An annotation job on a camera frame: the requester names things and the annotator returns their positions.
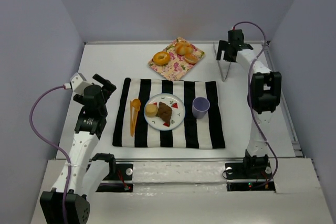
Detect black white striped cloth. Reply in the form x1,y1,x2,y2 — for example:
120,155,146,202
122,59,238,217
112,78,226,150

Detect orange plastic spoon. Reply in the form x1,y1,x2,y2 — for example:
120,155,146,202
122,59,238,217
130,98,142,133

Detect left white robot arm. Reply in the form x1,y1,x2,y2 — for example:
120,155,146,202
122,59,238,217
40,73,116,223

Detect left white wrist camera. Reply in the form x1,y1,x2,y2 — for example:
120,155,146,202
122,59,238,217
70,72,91,95

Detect small round scone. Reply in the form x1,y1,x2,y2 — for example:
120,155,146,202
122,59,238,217
144,104,158,118

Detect knotted bread roll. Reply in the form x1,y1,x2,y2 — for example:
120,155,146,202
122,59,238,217
174,41,194,56

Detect white watermelon pattern plate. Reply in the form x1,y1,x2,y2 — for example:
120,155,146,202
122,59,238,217
144,93,186,131

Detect sugared donut bread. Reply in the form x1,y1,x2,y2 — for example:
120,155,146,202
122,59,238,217
184,54,199,65

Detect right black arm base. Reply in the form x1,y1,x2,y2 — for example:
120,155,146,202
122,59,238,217
222,162,276,191

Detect lavender plastic cup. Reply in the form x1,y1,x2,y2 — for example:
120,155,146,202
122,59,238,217
192,97,210,119

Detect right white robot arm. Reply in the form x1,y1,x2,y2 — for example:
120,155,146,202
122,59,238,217
217,28,282,180

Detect brown chocolate croissant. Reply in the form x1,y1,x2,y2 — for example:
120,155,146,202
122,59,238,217
157,102,172,125

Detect metal tongs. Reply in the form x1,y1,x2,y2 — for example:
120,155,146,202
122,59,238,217
213,42,232,82

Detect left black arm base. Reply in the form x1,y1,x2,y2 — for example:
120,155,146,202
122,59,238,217
96,163,133,193

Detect glazed bagel bread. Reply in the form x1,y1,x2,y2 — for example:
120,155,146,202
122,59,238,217
153,51,171,66

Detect orange plastic fork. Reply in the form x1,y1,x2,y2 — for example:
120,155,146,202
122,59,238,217
130,100,138,137

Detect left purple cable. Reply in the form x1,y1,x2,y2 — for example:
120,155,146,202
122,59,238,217
29,83,72,224

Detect floral pattern tray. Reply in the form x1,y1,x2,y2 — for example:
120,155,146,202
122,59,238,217
148,37,205,81

